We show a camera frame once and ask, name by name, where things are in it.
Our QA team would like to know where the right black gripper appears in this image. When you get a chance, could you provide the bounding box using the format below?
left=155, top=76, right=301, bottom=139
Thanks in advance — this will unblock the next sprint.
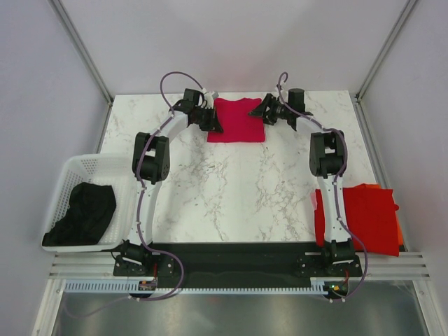
left=246, top=94, right=290, bottom=127

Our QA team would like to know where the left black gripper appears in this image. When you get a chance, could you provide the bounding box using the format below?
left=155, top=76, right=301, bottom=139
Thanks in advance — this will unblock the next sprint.
left=194, top=106, right=223, bottom=134

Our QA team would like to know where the magenta t shirt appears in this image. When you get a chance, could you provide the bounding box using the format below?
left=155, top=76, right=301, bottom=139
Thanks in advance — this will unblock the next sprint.
left=207, top=98, right=265, bottom=144

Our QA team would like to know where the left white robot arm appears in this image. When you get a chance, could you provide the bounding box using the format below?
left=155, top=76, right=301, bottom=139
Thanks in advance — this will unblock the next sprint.
left=125, top=89, right=223, bottom=246

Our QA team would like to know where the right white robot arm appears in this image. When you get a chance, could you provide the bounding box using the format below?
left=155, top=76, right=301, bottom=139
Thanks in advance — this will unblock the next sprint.
left=248, top=87, right=355, bottom=276

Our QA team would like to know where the white plastic basket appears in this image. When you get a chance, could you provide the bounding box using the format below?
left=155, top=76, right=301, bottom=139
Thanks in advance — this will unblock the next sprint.
left=41, top=153, right=137, bottom=253

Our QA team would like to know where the black t shirt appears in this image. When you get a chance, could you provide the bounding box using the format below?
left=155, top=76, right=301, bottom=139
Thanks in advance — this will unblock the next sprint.
left=43, top=182, right=117, bottom=246

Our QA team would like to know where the folded red t shirt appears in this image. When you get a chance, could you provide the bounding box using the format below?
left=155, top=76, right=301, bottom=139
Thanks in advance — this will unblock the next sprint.
left=309, top=183, right=400, bottom=257

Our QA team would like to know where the folded orange t shirt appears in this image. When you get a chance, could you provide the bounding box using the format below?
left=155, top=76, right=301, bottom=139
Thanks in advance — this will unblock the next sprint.
left=397, top=223, right=404, bottom=246

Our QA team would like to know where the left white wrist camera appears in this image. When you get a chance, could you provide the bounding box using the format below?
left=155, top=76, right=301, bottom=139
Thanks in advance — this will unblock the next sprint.
left=202, top=88, right=219, bottom=109

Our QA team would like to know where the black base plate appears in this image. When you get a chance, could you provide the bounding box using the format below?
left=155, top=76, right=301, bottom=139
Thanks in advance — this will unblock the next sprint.
left=113, top=241, right=362, bottom=288

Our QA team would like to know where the left aluminium corner post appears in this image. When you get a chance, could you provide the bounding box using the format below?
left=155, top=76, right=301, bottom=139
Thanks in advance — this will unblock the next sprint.
left=48, top=0, right=113, bottom=106

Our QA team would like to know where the aluminium corner post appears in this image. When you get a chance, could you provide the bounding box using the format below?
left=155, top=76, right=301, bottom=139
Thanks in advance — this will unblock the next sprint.
left=48, top=0, right=113, bottom=106
left=354, top=0, right=419, bottom=104

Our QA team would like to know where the right aluminium corner post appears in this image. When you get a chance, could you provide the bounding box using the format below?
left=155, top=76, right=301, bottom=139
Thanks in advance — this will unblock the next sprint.
left=354, top=0, right=419, bottom=104

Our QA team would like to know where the grey slotted cable duct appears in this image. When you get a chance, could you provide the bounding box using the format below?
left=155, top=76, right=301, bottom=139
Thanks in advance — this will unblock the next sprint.
left=63, top=279, right=328, bottom=295

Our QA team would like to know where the aluminium rail frame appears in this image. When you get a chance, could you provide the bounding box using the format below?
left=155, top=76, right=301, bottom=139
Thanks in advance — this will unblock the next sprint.
left=32, top=244, right=430, bottom=335

